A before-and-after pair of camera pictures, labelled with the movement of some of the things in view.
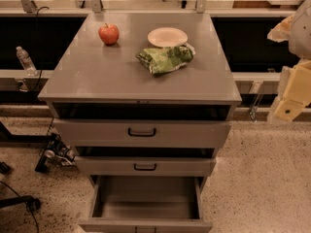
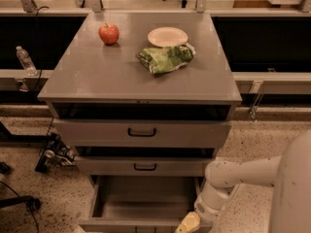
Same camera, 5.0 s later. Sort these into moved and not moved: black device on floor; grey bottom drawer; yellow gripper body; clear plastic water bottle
Moved: yellow gripper body
Not moved: grey bottom drawer; clear plastic water bottle; black device on floor
